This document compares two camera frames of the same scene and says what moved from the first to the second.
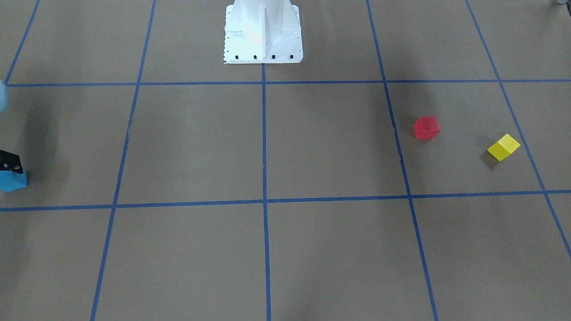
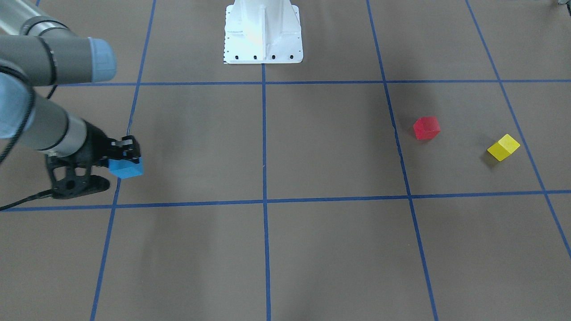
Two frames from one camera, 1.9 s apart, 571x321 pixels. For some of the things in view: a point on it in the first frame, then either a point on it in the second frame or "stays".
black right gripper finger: [10, 162] → [98, 146]
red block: [426, 127] stays
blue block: [10, 180] → [124, 168]
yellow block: [502, 148] stays
